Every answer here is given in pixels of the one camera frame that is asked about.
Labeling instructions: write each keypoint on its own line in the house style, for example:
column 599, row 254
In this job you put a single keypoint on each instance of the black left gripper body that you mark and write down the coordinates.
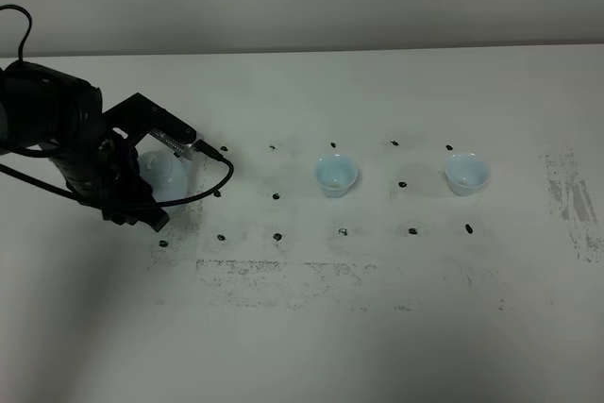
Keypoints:
column 97, row 165

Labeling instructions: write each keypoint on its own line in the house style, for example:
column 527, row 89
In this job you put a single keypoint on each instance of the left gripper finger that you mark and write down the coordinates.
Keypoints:
column 147, row 210

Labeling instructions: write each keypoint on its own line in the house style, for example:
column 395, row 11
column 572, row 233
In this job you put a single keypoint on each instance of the light blue porcelain teapot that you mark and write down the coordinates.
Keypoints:
column 167, row 175

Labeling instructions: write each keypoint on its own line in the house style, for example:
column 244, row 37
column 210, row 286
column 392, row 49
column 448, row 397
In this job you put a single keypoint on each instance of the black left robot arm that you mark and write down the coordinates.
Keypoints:
column 62, row 119

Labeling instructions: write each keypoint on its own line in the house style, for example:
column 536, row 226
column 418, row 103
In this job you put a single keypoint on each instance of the right blue porcelain teacup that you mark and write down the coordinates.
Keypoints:
column 466, row 173

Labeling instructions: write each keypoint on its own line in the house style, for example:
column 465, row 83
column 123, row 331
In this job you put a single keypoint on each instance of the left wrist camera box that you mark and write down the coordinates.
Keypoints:
column 170, row 130

